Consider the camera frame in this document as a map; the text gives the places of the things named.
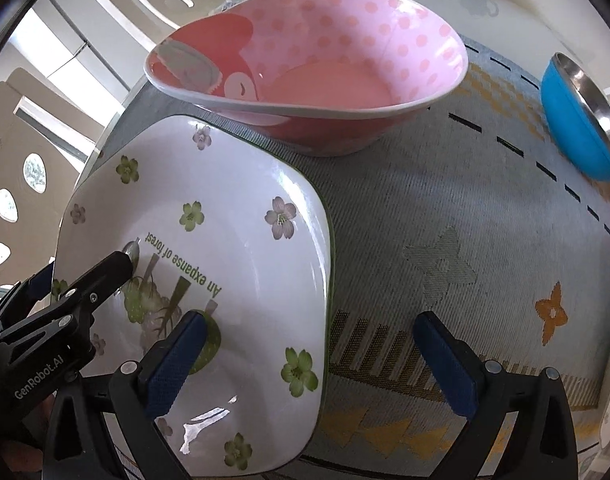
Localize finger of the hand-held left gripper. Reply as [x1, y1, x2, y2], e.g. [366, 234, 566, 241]
[0, 259, 56, 321]
[60, 251, 136, 321]

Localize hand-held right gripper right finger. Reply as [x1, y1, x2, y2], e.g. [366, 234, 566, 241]
[413, 311, 586, 480]

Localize white floral square plate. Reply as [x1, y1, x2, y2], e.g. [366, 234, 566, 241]
[51, 114, 334, 478]

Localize woven grey patterned placemat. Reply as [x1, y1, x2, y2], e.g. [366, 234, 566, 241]
[97, 35, 610, 480]

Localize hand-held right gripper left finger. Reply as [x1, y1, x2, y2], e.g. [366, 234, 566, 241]
[45, 310, 208, 480]

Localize blue steel bowl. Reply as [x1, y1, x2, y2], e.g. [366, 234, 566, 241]
[541, 52, 610, 182]

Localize pink polka dot bowl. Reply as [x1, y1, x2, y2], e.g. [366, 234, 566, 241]
[144, 0, 470, 157]

